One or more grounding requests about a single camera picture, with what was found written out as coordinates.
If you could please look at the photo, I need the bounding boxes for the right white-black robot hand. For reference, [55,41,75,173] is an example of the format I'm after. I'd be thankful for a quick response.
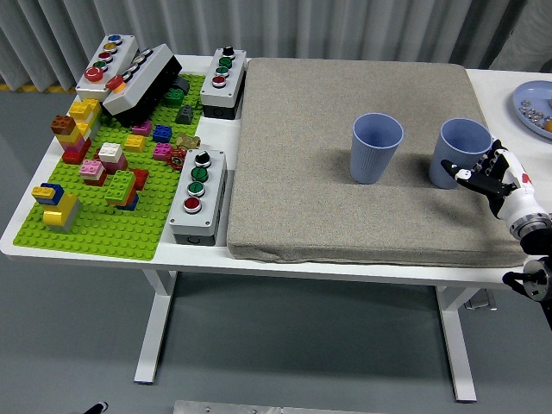
[440,138,540,222]

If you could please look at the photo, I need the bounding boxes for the blue ribbed plastic cup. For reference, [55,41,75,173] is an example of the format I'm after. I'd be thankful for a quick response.
[349,112,405,185]
[428,117,493,191]

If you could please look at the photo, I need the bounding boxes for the white table leg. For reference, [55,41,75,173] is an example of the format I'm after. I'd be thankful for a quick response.
[133,270,178,386]
[434,285,478,404]

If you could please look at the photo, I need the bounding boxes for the blue plate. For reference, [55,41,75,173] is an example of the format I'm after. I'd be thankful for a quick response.
[511,79,552,141]

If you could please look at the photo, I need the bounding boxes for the grey metal plate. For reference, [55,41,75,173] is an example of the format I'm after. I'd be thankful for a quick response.
[172,399,389,414]

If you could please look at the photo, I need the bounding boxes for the green studded baseplate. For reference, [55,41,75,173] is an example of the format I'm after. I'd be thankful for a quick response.
[12,72,207,262]

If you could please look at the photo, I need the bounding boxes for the blue-yellow-grey brick figure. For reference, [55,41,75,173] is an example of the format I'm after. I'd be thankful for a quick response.
[30,182,83,235]

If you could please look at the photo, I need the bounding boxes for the grey-brown fabric mat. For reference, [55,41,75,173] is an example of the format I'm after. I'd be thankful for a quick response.
[226,58,530,267]

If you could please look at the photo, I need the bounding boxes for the green-orange-blue brick stack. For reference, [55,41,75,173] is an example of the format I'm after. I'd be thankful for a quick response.
[103,169,140,212]

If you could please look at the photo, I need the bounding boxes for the four-button grey control box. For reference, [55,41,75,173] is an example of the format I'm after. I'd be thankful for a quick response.
[198,46,249,121]
[167,148,229,248]

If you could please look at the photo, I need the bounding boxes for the red toy brick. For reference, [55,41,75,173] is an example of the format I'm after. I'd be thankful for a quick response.
[129,167,150,191]

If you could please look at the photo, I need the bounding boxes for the pink-red brick stack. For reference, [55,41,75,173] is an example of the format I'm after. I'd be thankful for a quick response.
[78,159,108,187]

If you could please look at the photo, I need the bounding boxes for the white-pink brick stack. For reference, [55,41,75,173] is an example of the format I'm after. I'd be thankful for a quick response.
[97,141,129,174]

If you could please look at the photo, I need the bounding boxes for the red valve handwheel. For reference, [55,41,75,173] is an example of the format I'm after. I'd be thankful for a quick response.
[166,148,187,171]

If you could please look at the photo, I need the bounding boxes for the yellow toy brick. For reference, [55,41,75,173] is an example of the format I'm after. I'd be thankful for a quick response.
[123,134,147,154]

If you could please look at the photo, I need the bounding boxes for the grey pleated curtain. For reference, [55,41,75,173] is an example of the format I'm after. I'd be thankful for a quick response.
[0,0,530,94]

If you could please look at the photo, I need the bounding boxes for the brown-yellow-red brick tower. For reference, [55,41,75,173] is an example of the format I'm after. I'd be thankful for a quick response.
[49,114,94,166]

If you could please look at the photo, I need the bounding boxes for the brass valve fitting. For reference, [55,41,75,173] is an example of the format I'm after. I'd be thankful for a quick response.
[175,133,202,152]

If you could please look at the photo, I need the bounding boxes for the yellow-white brick tower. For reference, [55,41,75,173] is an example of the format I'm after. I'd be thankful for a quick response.
[67,97,103,133]

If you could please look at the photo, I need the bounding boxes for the green toy brick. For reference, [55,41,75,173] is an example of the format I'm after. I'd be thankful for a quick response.
[163,87,187,109]

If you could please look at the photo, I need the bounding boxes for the yellow-black floor tape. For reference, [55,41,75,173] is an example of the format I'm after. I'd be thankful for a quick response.
[0,83,78,93]

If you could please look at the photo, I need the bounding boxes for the tilted white-black button box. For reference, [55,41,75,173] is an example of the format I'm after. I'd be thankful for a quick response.
[102,42,184,129]

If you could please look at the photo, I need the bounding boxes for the five-button white control box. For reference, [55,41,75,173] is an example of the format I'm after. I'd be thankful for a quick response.
[75,34,140,104]

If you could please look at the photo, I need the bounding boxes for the grey metal bracket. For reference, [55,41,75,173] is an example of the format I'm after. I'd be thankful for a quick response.
[463,289,498,311]

